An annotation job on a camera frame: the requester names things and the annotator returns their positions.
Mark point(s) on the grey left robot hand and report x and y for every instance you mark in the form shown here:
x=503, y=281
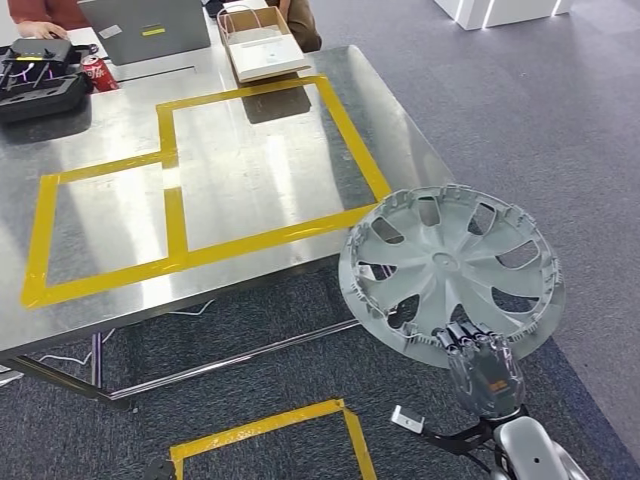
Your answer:
x=160, y=470

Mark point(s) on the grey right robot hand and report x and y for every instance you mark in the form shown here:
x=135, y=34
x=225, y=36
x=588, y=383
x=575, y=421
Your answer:
x=492, y=378

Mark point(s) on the grey plastic wheel hubcap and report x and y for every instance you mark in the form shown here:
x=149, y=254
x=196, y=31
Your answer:
x=445, y=262

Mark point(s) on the stainless steel workbench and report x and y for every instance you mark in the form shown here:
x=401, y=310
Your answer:
x=240, y=172

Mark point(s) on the white lit display plinth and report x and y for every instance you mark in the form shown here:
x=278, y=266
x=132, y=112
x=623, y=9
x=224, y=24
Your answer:
x=500, y=13

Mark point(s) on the black equipment case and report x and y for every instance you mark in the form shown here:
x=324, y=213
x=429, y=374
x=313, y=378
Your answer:
x=40, y=99

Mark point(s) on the red cola can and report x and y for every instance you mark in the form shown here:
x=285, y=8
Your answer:
x=100, y=73

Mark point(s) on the person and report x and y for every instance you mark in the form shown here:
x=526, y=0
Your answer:
x=303, y=23
x=45, y=13

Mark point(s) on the white paper carrier bag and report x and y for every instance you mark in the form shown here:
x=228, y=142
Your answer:
x=270, y=56

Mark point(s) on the white table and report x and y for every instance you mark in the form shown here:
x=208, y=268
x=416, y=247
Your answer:
x=87, y=41

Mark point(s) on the grey laptop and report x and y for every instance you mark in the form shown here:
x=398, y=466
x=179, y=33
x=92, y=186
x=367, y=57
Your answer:
x=145, y=26

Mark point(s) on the black device with antennas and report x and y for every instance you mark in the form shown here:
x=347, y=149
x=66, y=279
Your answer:
x=40, y=50

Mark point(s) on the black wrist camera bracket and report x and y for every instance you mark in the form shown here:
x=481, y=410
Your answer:
x=455, y=437

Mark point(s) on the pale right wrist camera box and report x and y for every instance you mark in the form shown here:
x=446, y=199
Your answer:
x=407, y=420

